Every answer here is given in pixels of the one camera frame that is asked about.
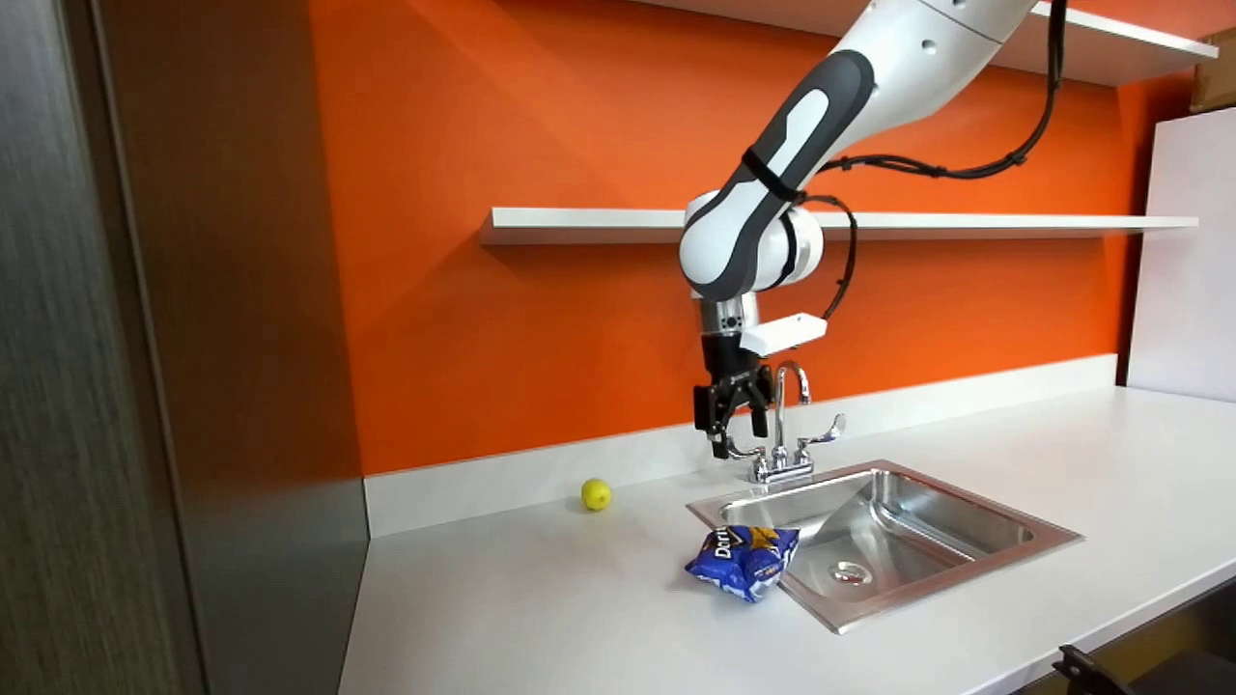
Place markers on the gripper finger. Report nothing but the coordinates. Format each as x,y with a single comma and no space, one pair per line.
760,405
713,415

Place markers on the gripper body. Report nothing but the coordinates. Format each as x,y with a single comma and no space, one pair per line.
726,362

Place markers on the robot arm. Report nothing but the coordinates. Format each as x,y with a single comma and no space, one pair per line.
739,222

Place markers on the blue snack packet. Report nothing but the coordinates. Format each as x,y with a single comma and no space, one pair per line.
742,562

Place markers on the steel sink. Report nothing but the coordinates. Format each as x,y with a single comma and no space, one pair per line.
898,541

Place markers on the chrome tap lever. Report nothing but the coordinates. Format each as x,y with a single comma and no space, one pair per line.
742,451
823,432

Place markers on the chrome tap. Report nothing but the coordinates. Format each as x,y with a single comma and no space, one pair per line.
778,454

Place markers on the yellow lemon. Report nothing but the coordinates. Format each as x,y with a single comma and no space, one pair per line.
596,494

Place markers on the white refrigerator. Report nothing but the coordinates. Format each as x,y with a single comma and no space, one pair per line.
1188,270

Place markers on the black office chair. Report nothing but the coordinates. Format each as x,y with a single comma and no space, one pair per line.
1159,674

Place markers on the cardboard box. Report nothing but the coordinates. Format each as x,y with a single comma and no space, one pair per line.
1215,72

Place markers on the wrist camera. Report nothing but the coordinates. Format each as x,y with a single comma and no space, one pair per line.
784,333

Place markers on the white wall shelf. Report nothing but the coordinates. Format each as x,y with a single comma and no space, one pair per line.
1110,43
599,225

